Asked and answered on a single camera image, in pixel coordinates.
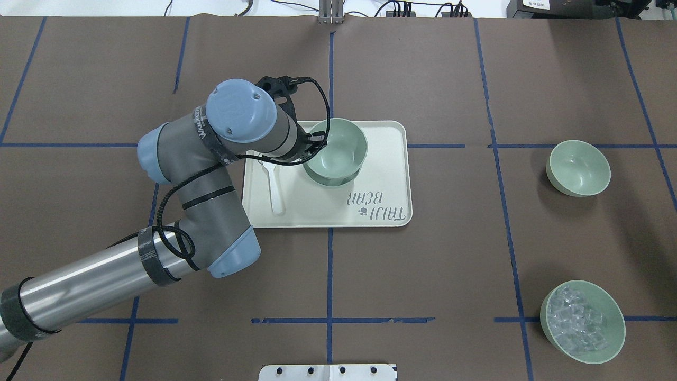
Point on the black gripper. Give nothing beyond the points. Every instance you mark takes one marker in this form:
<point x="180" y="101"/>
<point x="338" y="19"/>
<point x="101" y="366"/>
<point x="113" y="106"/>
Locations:
<point x="302" y="144"/>

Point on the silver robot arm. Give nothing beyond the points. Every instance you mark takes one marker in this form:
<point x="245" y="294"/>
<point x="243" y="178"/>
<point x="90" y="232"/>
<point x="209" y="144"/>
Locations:
<point x="199" y="224"/>

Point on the green bowl on tray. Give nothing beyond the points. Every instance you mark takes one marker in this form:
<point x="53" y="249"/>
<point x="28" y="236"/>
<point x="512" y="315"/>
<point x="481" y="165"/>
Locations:
<point x="330" y="182"/>

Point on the cream bear serving tray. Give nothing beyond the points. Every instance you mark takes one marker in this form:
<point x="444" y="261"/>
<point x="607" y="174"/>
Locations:
<point x="379" y="197"/>

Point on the white plastic spoon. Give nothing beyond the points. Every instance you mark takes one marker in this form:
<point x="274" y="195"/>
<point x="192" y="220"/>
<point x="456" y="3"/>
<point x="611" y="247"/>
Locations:
<point x="272" y="172"/>

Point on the empty green bowl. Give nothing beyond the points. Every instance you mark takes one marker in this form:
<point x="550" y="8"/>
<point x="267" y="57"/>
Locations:
<point x="578" y="169"/>

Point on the green bowl with ice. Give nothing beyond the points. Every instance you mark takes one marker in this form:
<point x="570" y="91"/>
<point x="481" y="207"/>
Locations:
<point x="615" y="328"/>

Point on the clear ice cubes pile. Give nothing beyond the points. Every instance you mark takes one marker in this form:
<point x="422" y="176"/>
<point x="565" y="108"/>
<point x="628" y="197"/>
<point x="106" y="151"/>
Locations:
<point x="575" y="324"/>

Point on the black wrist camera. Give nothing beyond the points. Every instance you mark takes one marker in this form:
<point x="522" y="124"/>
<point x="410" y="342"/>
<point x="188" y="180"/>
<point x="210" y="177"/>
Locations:
<point x="279" y="87"/>

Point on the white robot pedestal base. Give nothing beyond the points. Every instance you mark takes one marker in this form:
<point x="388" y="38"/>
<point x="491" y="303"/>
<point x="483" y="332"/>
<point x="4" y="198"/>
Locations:
<point x="329" y="372"/>

